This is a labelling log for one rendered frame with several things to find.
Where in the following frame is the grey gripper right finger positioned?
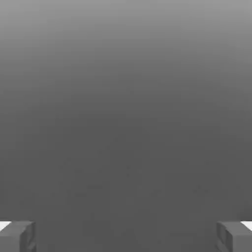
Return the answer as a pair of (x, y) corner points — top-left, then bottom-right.
(216, 220), (252, 252)

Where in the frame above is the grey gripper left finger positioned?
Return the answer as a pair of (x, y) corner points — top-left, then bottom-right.
(0, 220), (37, 252)

